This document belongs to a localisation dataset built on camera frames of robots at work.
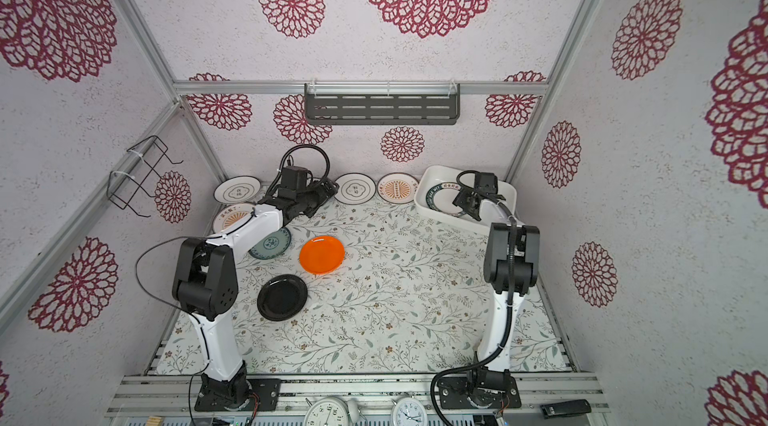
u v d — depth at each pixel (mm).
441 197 1135
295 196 744
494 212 690
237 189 1175
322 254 1027
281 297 895
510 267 516
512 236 531
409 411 686
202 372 627
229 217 1095
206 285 515
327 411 687
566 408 689
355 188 1198
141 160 783
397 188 1195
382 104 973
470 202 963
